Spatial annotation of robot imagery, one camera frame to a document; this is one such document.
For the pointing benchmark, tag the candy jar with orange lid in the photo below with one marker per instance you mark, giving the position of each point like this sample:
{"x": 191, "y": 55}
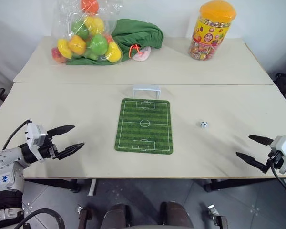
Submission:
{"x": 211, "y": 35}

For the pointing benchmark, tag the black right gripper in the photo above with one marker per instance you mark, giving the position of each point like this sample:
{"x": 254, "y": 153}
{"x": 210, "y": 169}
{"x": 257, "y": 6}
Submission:
{"x": 275, "y": 159}

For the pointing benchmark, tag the white table leg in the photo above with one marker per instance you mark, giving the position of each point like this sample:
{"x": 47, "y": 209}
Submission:
{"x": 93, "y": 187}

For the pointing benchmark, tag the yellow toy pepper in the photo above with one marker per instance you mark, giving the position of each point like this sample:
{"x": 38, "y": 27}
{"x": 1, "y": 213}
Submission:
{"x": 114, "y": 53}
{"x": 64, "y": 48}
{"x": 94, "y": 25}

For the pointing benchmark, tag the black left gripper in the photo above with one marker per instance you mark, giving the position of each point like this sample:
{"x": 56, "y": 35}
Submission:
{"x": 47, "y": 150}

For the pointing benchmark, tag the tiny soccer ball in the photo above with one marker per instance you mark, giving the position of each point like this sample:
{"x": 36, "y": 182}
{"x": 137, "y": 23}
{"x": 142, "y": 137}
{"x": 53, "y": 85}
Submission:
{"x": 204, "y": 124}

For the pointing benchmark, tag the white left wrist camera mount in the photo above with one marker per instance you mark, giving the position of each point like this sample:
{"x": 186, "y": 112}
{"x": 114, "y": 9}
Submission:
{"x": 34, "y": 134}

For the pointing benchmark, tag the black table leg bar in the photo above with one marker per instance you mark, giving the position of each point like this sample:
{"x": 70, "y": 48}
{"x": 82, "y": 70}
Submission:
{"x": 240, "y": 183}
{"x": 52, "y": 184}

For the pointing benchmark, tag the green cloth bag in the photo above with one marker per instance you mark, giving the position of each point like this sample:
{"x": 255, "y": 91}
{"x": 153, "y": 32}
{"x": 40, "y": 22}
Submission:
{"x": 138, "y": 35}

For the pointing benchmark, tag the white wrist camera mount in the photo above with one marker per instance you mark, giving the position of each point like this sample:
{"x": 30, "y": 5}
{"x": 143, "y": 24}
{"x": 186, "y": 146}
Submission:
{"x": 283, "y": 148}
{"x": 34, "y": 134}

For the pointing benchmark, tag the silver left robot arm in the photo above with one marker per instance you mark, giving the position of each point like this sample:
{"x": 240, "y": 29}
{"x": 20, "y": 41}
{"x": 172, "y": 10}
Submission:
{"x": 4, "y": 167}

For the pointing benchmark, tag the green toy pepper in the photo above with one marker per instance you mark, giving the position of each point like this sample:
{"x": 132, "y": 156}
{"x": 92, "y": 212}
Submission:
{"x": 99, "y": 44}
{"x": 79, "y": 29}
{"x": 90, "y": 55}

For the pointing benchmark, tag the orange-yellow toy pepper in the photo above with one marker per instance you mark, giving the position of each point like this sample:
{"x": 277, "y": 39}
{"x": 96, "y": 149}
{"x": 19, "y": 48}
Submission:
{"x": 76, "y": 44}

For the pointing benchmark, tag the dark rounded shape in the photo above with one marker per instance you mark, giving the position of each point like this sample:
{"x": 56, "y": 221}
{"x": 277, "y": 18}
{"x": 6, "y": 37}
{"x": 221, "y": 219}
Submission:
{"x": 118, "y": 215}
{"x": 175, "y": 214}

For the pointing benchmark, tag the green soccer field mat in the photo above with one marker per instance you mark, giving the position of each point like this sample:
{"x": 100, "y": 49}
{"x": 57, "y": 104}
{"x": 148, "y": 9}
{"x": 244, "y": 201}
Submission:
{"x": 144, "y": 125}

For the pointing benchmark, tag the clear plastic bag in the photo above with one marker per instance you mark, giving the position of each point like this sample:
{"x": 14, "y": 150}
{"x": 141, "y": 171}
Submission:
{"x": 62, "y": 26}

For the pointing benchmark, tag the orange toy pepper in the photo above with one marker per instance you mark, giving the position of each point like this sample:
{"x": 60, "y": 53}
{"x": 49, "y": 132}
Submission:
{"x": 90, "y": 6}

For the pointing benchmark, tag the red-orange toy pepper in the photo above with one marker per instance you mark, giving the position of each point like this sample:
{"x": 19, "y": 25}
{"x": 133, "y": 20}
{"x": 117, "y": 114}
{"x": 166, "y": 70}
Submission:
{"x": 57, "y": 56}

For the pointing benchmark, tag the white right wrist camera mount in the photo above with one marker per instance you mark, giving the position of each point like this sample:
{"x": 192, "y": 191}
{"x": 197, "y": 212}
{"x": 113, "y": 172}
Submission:
{"x": 283, "y": 148}

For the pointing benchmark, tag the white toy goal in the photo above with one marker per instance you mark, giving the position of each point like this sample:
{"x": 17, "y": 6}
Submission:
{"x": 146, "y": 90}

